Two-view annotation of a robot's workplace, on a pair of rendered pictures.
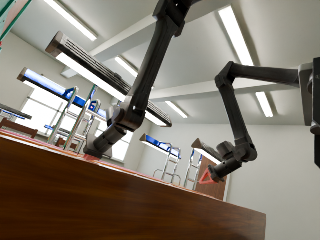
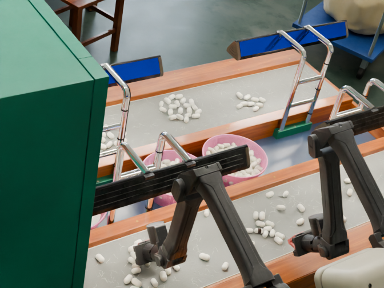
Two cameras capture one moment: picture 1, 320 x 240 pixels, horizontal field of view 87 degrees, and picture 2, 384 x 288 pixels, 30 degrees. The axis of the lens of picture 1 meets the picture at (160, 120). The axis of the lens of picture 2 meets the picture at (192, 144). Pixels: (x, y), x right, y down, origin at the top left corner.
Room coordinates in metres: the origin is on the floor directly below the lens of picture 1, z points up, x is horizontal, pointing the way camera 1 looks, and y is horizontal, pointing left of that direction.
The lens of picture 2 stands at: (-0.98, 0.00, 2.52)
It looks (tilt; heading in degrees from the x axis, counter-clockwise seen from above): 38 degrees down; 4
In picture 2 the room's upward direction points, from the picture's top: 13 degrees clockwise
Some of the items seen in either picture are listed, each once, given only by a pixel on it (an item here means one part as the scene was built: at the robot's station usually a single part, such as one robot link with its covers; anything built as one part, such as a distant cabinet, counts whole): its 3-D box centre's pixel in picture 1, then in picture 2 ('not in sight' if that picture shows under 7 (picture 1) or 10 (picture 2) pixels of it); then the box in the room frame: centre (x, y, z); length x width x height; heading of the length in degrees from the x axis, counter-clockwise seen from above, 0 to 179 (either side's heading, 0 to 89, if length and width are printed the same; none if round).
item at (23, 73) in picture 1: (75, 101); (84, 77); (1.08, 0.57, 1.08); 0.62 x 0.08 x 0.07; 135
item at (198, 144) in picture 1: (214, 155); (383, 112); (1.36, -0.51, 1.08); 0.62 x 0.08 x 0.07; 135
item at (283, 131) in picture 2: (164, 165); (293, 82); (1.71, -0.18, 0.90); 0.20 x 0.19 x 0.45; 135
